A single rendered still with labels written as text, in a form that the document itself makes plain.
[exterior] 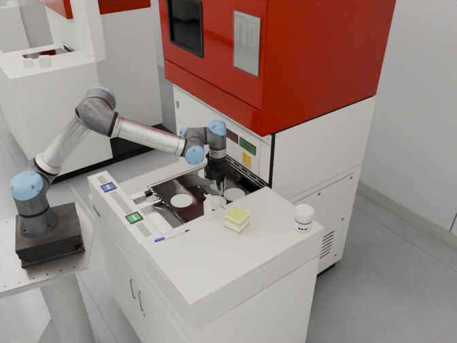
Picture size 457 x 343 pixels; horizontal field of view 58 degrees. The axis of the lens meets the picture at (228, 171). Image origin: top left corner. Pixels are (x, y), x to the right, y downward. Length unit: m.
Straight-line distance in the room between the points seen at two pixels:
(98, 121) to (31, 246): 0.57
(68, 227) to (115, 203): 0.21
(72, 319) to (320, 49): 1.65
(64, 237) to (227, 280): 0.71
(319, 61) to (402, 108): 1.44
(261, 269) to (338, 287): 1.31
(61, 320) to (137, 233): 0.71
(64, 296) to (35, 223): 0.43
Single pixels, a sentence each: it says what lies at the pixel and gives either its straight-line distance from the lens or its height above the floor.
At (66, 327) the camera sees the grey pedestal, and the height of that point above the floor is 0.34.
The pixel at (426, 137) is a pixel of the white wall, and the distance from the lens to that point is 3.08.
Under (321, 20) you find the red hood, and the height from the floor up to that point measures 1.65.
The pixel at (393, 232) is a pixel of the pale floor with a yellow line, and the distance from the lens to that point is 3.27.
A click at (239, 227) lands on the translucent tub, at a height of 1.01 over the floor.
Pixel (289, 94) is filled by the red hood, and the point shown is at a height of 1.38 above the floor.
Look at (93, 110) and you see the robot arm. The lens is 1.55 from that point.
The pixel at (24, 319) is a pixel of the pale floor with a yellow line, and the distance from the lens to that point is 2.80.
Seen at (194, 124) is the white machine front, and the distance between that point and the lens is 2.24.
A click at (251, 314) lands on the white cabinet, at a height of 0.72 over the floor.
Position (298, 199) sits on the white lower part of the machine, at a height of 0.79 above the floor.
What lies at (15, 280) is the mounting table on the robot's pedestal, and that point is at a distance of 1.82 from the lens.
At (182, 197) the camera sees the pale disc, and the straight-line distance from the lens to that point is 1.89.
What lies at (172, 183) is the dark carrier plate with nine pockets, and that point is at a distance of 1.99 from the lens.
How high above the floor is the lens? 2.04
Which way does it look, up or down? 34 degrees down
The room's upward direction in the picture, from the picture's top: straight up
